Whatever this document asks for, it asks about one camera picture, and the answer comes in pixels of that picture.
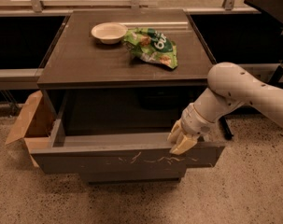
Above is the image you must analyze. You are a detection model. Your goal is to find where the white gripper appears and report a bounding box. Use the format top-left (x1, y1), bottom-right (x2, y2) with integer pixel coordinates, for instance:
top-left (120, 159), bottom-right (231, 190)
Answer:
top-left (167, 103), bottom-right (214, 155)

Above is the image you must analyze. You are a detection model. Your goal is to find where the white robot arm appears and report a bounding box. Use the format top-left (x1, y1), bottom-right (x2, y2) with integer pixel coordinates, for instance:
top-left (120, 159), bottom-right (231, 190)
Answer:
top-left (168, 63), bottom-right (283, 155)

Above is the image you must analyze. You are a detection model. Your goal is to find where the metal window rail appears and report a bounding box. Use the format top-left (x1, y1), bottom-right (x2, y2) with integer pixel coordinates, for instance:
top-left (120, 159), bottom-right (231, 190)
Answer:
top-left (0, 63), bottom-right (279, 91)

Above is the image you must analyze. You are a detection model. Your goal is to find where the open cardboard box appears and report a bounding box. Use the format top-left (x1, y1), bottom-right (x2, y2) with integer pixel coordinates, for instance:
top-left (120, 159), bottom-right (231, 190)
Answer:
top-left (6, 91), bottom-right (54, 167)

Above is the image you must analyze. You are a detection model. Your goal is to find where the green chip bag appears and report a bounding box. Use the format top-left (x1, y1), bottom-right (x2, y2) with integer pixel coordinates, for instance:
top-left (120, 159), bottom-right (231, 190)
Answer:
top-left (122, 28), bottom-right (178, 69)

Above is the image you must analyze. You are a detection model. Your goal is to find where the black table with leg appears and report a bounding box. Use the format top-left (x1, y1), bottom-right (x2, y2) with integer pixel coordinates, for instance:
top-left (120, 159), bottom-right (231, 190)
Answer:
top-left (208, 0), bottom-right (283, 128)

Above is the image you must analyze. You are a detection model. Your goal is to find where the white bowl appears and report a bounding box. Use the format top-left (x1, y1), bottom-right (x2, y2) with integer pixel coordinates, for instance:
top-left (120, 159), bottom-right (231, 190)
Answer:
top-left (91, 22), bottom-right (128, 45)

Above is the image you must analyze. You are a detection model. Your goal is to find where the grey bottom drawer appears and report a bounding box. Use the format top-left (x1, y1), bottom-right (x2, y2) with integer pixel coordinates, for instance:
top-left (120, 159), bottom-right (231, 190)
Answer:
top-left (80, 170), bottom-right (186, 183)

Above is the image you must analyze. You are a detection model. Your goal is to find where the dark grey drawer cabinet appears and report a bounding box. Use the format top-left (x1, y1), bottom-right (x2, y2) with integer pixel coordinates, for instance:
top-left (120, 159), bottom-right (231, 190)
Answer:
top-left (36, 8), bottom-right (219, 184)

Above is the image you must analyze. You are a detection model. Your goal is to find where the grey drawer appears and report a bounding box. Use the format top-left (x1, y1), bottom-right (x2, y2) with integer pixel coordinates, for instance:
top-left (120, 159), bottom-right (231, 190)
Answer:
top-left (31, 89), bottom-right (225, 174)
top-left (80, 170), bottom-right (186, 183)

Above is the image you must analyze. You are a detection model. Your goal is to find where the grey top drawer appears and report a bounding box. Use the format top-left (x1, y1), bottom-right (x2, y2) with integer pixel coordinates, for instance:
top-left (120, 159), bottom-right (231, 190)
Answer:
top-left (31, 89), bottom-right (225, 174)

